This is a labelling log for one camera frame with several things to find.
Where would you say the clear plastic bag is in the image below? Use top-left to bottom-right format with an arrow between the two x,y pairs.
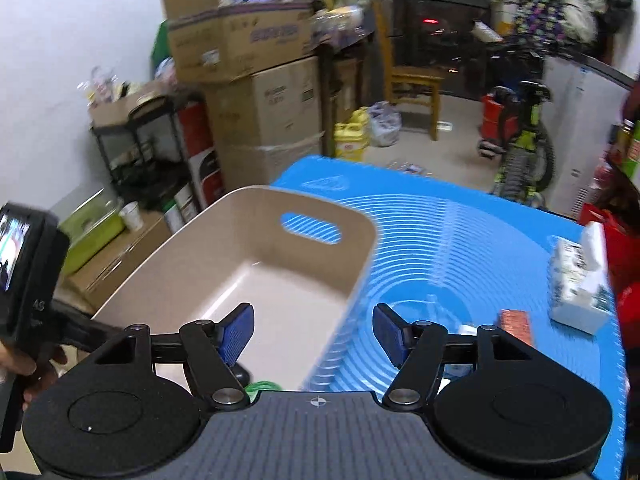
367,101 -> 403,148

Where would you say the large taped cardboard box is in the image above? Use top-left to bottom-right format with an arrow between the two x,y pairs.
204,57 -> 324,192

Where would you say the patterned tissue box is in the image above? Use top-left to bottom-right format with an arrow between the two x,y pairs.
547,221 -> 614,336

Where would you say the blue silicone mat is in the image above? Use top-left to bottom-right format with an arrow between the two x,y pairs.
270,155 -> 627,480

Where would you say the white paper cup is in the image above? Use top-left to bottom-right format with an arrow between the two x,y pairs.
119,202 -> 142,232

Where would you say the small brown patterned box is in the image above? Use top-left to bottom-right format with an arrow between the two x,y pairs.
497,309 -> 534,349

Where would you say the wooden chair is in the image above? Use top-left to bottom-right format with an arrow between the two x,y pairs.
374,0 -> 447,142

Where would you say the green and black bicycle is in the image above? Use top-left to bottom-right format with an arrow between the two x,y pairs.
475,35 -> 557,204

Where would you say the dark wooden table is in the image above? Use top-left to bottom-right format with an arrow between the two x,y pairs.
315,30 -> 377,159

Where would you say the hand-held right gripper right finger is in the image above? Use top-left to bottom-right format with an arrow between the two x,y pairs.
372,302 -> 536,410

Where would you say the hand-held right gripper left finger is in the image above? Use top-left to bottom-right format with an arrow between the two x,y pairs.
94,302 -> 256,410

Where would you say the red and white box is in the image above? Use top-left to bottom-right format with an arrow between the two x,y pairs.
178,101 -> 227,211

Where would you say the green plastic container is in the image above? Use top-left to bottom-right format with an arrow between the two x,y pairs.
59,195 -> 127,277

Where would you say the cardboard box of clutter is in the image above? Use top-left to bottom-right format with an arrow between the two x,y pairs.
89,82 -> 177,127

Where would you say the floral cloth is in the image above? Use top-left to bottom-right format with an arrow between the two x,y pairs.
514,0 -> 569,47

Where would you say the person's left hand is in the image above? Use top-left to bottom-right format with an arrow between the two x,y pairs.
0,345 -> 69,409

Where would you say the yellow plastic jug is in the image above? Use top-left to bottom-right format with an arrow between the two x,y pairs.
333,109 -> 371,162

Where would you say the black shelving cart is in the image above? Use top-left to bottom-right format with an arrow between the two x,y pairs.
90,94 -> 211,212

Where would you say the pile of plastic bags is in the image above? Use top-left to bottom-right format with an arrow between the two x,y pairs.
312,0 -> 377,44

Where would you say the green bag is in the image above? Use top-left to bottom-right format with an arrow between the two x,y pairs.
150,20 -> 174,72

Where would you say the open cardboard box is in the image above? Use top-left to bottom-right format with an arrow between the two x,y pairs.
160,0 -> 317,84

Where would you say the red bag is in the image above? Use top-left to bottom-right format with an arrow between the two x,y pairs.
577,204 -> 640,357

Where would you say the flat printed cardboard box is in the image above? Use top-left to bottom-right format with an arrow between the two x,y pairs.
54,210 -> 174,312

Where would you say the beige plastic basket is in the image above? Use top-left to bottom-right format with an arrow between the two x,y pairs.
92,186 -> 379,392

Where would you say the white chest freezer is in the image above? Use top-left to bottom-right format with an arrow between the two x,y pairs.
542,55 -> 639,219

